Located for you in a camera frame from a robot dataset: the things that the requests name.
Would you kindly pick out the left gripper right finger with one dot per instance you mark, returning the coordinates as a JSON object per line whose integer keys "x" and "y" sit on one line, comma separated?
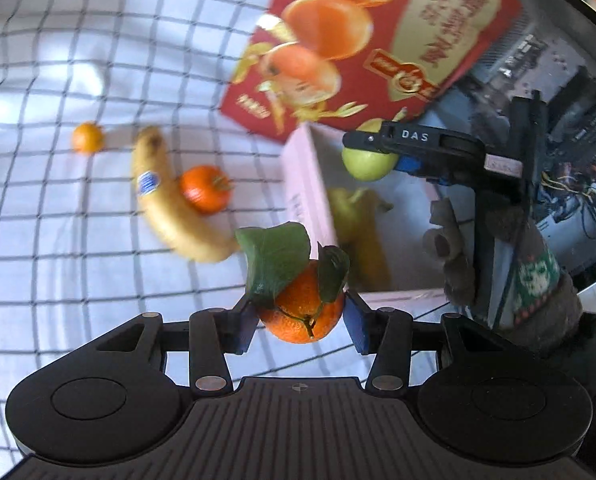
{"x": 387, "y": 335}

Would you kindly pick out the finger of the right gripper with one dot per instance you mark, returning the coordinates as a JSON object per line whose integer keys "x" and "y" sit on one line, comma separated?
{"x": 415, "y": 141}
{"x": 423, "y": 169}

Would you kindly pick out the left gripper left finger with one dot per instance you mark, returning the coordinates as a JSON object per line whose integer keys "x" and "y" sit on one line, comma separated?
{"x": 213, "y": 333}

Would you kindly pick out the green pear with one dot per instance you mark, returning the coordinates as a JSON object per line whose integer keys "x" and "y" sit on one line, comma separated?
{"x": 368, "y": 166}
{"x": 354, "y": 211}

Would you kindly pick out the spotted banana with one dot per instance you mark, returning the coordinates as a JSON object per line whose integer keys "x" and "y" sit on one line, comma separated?
{"x": 369, "y": 263}

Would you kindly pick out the leafy mandarin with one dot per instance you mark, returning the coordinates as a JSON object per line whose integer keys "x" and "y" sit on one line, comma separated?
{"x": 298, "y": 298}

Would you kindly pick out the banana with blue sticker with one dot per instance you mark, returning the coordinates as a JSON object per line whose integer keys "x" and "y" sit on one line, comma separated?
{"x": 165, "y": 208}

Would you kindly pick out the mandarin with green stem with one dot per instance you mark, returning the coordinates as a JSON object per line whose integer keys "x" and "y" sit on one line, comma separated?
{"x": 207, "y": 188}

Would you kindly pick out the small kumquat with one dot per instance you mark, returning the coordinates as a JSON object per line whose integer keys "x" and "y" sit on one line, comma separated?
{"x": 87, "y": 138}

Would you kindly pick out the gloved right hand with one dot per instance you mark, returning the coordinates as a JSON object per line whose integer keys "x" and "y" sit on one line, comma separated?
{"x": 532, "y": 301}

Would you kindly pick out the pink cardboard box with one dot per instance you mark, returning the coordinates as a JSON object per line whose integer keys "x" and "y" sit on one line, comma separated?
{"x": 409, "y": 248}

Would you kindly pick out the red snack bag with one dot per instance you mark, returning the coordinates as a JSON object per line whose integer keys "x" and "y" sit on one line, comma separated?
{"x": 344, "y": 62}

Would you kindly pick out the checkered white tablecloth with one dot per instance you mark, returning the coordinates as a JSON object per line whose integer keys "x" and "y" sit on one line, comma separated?
{"x": 76, "y": 257}

